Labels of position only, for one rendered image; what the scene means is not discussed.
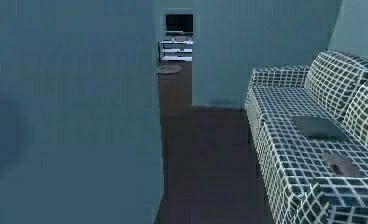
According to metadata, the grey round floor cushion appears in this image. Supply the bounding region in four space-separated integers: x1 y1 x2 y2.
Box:
156 64 183 75

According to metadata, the white shelf television stand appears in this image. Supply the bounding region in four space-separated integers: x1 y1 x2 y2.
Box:
158 39 194 63

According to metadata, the black television set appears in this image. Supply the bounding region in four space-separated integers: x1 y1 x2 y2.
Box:
165 13 194 34

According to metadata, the black white checked sofa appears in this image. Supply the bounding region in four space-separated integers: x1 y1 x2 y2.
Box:
244 50 368 224

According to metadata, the dark grey closed laptop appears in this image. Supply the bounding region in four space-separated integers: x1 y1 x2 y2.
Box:
291 115 350 141

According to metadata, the grey flat tablet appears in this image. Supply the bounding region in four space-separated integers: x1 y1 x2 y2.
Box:
321 152 366 179

